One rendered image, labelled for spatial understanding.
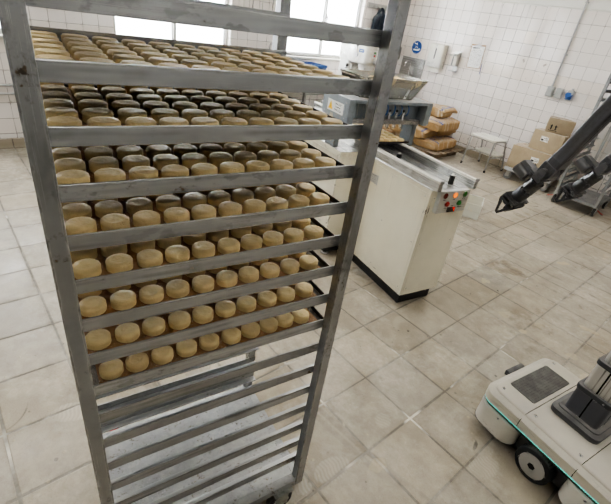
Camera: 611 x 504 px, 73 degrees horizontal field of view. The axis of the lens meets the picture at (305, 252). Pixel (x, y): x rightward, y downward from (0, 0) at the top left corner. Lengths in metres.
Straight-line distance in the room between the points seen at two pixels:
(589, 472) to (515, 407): 0.33
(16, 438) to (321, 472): 1.23
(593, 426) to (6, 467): 2.32
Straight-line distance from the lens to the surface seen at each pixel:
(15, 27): 0.66
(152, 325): 0.99
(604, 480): 2.10
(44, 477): 2.00
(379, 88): 0.89
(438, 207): 2.54
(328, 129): 0.88
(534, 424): 2.13
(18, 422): 2.19
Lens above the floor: 1.62
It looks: 30 degrees down
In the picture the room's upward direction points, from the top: 9 degrees clockwise
